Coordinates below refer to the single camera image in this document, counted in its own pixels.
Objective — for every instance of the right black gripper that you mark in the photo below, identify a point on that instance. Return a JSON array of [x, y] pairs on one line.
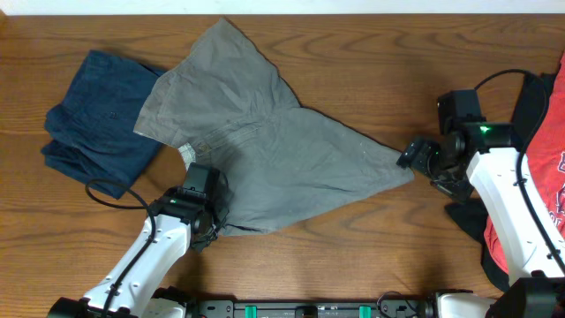
[[418, 154]]

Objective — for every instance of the grey cargo shorts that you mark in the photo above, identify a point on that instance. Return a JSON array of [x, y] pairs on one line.
[[226, 106]]

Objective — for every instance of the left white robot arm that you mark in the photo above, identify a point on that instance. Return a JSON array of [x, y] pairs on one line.
[[182, 219]]

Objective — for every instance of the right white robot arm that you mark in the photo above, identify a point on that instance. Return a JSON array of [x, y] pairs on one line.
[[534, 296]]

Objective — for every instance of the black garment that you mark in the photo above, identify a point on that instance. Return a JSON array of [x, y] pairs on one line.
[[519, 236]]

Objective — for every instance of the red printed t-shirt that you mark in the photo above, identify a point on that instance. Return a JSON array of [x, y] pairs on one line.
[[546, 152]]

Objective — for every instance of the folded dark blue garment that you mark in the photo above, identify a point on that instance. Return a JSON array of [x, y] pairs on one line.
[[92, 127]]

